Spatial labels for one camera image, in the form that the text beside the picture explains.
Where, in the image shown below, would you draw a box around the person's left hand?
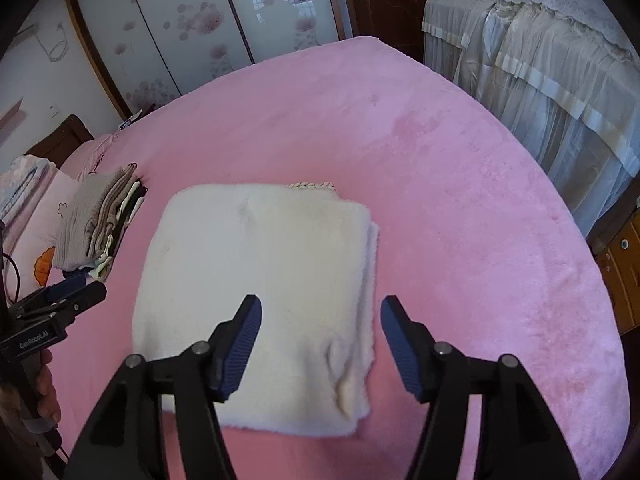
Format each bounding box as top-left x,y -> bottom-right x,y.
27,349 -> 62,426

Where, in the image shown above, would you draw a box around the white wall cable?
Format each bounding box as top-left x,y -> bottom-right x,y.
32,22 -> 71,63

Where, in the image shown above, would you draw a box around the beige knit sweater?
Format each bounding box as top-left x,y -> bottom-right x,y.
87,164 -> 139,257

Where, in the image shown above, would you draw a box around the pink printed pillow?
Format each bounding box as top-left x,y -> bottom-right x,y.
0,165 -> 85,292

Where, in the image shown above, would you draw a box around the white folded clothes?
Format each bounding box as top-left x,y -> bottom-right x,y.
91,180 -> 146,282

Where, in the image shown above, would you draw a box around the person's left forearm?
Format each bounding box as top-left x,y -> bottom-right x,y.
0,380 -> 48,480

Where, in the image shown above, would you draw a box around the grey knit sweater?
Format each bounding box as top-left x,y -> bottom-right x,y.
53,172 -> 110,270

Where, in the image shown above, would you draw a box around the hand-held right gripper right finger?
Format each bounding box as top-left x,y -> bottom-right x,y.
381,296 -> 576,480

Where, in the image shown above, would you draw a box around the brown wooden door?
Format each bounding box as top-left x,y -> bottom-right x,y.
342,0 -> 433,61

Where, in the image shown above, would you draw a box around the wooden cabinet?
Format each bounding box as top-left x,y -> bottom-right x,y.
587,220 -> 640,336

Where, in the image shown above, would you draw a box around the pink bed blanket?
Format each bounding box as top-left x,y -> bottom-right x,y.
50,35 -> 631,480

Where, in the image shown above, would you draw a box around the black folded clothes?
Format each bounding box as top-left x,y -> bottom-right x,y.
112,182 -> 149,261

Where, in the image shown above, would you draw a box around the striped folded blanket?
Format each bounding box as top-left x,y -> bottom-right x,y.
0,155 -> 56,222

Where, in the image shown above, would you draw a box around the black cable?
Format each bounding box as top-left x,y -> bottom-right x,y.
0,252 -> 22,307

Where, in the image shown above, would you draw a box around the white fluffy cardigan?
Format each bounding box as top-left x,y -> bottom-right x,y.
131,179 -> 381,438

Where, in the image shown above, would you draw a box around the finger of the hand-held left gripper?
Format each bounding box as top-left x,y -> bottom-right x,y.
50,282 -> 108,323
12,274 -> 89,313

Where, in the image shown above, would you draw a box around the floral glass wardrobe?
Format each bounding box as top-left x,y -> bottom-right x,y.
65,0 -> 351,117

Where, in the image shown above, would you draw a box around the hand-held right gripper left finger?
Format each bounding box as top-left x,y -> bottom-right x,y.
70,295 -> 263,480

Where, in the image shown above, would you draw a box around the wooden headboard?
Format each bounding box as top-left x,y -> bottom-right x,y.
22,115 -> 96,168

